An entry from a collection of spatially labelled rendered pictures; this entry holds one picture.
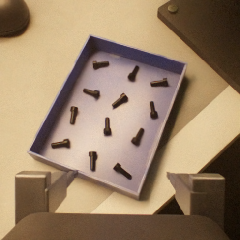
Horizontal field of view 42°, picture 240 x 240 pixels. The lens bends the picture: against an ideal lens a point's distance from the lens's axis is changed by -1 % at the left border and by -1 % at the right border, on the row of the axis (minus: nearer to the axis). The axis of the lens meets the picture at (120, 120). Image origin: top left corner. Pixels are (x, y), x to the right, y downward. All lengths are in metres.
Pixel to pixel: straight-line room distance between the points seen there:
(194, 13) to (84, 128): 0.16
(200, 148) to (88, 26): 0.17
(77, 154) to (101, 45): 0.11
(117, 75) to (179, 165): 0.10
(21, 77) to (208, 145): 0.19
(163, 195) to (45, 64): 0.17
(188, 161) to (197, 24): 0.14
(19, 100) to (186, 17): 0.19
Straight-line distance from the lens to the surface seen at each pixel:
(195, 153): 0.28
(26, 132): 0.30
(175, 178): 0.16
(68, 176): 0.16
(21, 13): 0.36
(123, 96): 0.29
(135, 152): 0.28
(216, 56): 0.32
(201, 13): 0.35
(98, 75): 0.31
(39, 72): 0.33
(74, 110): 0.29
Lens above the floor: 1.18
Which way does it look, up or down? 66 degrees down
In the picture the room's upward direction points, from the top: 7 degrees counter-clockwise
